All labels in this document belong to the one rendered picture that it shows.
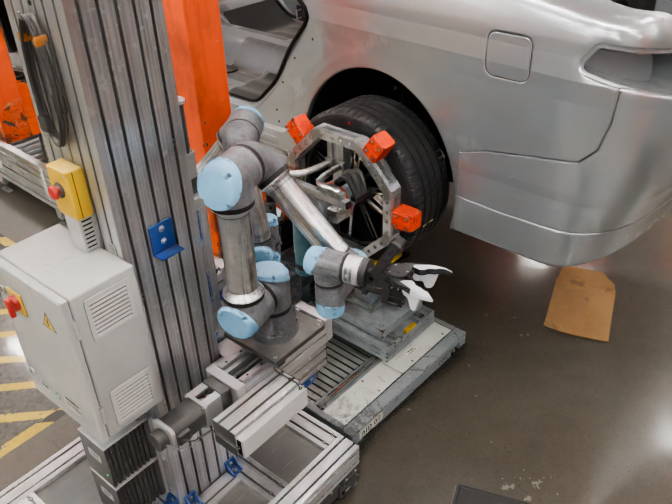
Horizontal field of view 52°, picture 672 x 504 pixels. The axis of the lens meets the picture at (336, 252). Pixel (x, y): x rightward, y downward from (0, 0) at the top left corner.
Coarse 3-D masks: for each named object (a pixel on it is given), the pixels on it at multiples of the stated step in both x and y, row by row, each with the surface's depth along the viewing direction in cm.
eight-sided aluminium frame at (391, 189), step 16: (320, 128) 265; (336, 128) 265; (304, 144) 275; (352, 144) 256; (288, 160) 285; (304, 160) 288; (368, 160) 254; (304, 176) 291; (384, 176) 255; (384, 192) 256; (400, 192) 259; (384, 208) 260; (384, 224) 264; (384, 240) 267; (368, 256) 278
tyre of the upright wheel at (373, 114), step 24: (360, 96) 282; (312, 120) 278; (336, 120) 268; (360, 120) 260; (384, 120) 261; (408, 120) 265; (408, 144) 259; (432, 144) 266; (408, 168) 256; (432, 168) 265; (408, 192) 260; (432, 192) 266; (432, 216) 273; (408, 240) 271
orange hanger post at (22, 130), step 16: (0, 32) 383; (0, 48) 386; (0, 64) 389; (0, 80) 392; (16, 80) 399; (0, 96) 395; (16, 96) 402; (0, 112) 398; (16, 112) 405; (0, 128) 405; (16, 128) 408
